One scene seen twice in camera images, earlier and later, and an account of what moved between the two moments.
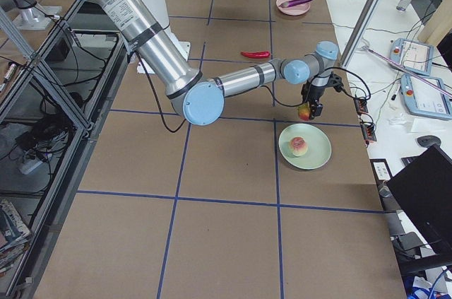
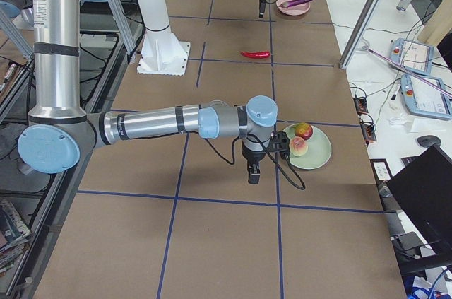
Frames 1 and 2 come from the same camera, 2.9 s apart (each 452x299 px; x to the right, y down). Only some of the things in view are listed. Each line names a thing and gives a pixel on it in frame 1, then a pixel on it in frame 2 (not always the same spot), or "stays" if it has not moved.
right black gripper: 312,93 → 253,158
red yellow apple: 304,112 → 303,130
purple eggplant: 299,1 stays
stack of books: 18,232 stays
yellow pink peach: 298,145 stays
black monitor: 424,191 stays
